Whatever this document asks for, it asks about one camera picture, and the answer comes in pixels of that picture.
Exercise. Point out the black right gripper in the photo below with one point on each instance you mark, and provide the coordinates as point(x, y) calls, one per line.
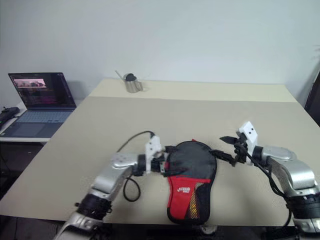
point(240, 150)

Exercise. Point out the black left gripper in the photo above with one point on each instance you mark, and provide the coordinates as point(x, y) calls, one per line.
point(160, 163)

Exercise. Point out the black red paddle case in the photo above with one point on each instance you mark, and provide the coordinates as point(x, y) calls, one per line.
point(192, 162)

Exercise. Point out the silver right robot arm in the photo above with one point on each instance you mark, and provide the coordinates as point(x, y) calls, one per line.
point(297, 172)

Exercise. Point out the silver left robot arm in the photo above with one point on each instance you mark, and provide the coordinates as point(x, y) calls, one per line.
point(110, 177)

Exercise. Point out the grey rounded shape under table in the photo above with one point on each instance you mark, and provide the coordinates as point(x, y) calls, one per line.
point(208, 229)

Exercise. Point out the silver metal watering can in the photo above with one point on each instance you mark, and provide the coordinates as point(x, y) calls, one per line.
point(133, 85)

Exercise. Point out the dark chair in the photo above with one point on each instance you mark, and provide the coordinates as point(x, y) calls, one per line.
point(313, 97)

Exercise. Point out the open laptop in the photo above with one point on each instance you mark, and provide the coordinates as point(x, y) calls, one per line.
point(42, 100)

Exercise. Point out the white side table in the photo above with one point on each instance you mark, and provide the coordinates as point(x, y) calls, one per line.
point(30, 139)

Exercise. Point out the black device on side table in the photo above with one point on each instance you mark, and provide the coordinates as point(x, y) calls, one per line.
point(8, 113)

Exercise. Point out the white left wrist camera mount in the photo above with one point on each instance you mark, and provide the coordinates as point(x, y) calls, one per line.
point(153, 145)

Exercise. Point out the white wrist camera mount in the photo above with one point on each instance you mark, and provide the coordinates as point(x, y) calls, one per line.
point(153, 145)
point(250, 135)

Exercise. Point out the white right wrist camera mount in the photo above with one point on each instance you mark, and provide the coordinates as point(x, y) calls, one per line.
point(250, 135)

